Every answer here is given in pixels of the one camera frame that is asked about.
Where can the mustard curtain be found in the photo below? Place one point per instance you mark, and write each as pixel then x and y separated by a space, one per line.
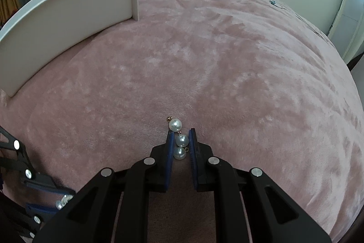
pixel 8 1

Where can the white plastic storage box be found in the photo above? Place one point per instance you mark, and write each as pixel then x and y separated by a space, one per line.
pixel 71 18

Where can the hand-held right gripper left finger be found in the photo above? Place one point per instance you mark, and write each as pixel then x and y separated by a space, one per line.
pixel 170 153

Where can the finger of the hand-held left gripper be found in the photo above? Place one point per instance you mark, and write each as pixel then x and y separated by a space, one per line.
pixel 39 208
pixel 51 188

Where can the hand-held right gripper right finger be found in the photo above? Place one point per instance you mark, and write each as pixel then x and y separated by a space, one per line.
pixel 193 153

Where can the pearl drop earring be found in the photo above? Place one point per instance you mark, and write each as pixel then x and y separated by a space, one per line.
pixel 182 141
pixel 66 199

